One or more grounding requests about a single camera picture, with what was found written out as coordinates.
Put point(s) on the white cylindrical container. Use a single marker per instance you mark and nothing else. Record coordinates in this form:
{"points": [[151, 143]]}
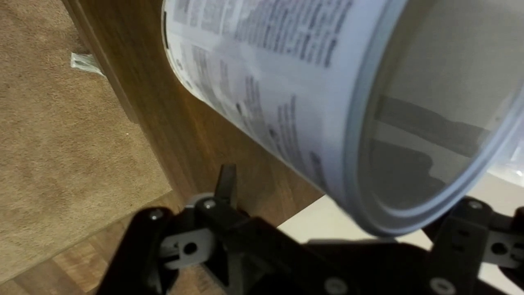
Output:
{"points": [[272, 66]]}

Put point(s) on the dark wooden shelf unit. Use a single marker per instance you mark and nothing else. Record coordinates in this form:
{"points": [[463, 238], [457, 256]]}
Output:
{"points": [[180, 148]]}

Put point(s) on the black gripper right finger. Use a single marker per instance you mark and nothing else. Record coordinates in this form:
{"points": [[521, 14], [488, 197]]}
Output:
{"points": [[463, 256]]}

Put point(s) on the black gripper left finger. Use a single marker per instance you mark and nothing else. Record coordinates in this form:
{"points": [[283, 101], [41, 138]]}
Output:
{"points": [[141, 251]]}

